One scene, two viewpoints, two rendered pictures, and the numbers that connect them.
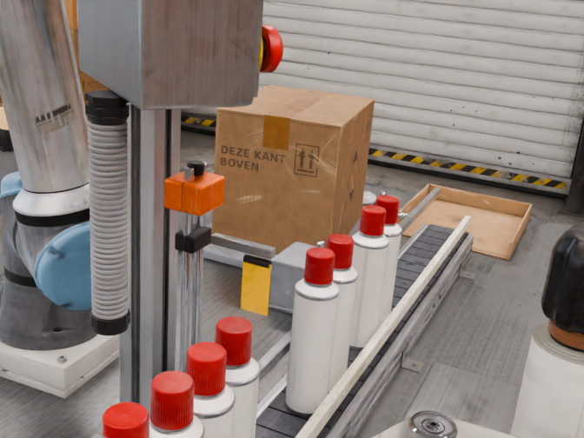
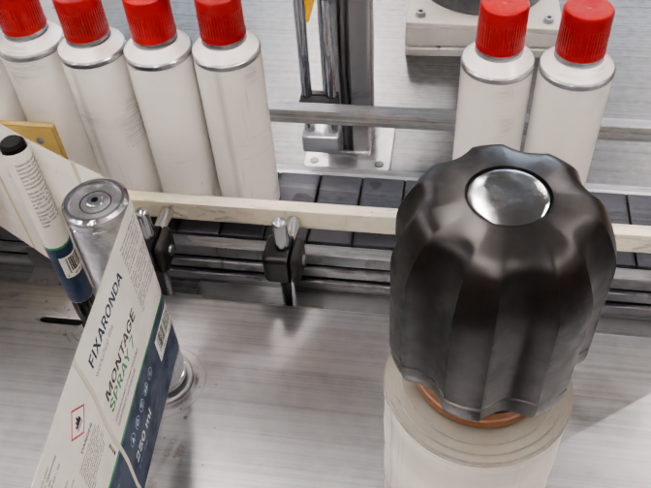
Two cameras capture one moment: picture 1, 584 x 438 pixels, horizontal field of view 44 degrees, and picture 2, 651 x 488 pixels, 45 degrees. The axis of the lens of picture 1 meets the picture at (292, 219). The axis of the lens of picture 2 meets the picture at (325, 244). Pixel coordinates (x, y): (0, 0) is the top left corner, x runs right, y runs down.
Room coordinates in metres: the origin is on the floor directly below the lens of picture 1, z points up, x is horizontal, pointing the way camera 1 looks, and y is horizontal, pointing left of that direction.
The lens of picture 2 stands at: (0.53, -0.46, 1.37)
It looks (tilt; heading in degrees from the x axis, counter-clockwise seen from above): 48 degrees down; 79
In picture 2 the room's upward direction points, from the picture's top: 5 degrees counter-clockwise
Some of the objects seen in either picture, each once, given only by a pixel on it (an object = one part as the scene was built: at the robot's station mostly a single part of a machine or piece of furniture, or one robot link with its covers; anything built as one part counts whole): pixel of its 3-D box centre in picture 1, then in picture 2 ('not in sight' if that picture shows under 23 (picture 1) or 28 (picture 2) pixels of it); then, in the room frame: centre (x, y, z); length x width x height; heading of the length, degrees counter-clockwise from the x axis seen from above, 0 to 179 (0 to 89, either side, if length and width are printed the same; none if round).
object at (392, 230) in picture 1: (379, 264); not in sight; (0.97, -0.13, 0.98); 0.05 x 0.05 x 0.20
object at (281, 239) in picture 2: not in sight; (287, 271); (0.58, -0.06, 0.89); 0.03 x 0.03 x 0.12; 67
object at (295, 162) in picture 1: (295, 167); not in sight; (1.43, 0.00, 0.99); 0.30 x 0.24 x 0.27; 164
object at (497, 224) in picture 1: (464, 217); not in sight; (1.59, -0.40, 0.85); 0.30 x 0.26 x 0.04; 157
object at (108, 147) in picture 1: (109, 217); not in sight; (0.57, 0.15, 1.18); 0.04 x 0.04 x 0.21
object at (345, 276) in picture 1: (332, 314); (563, 128); (0.80, -0.06, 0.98); 0.05 x 0.05 x 0.20
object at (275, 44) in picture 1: (261, 49); not in sight; (0.60, 0.04, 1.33); 0.04 x 0.03 x 0.04; 32
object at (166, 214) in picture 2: not in sight; (164, 246); (0.49, 0.00, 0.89); 0.06 x 0.03 x 0.12; 67
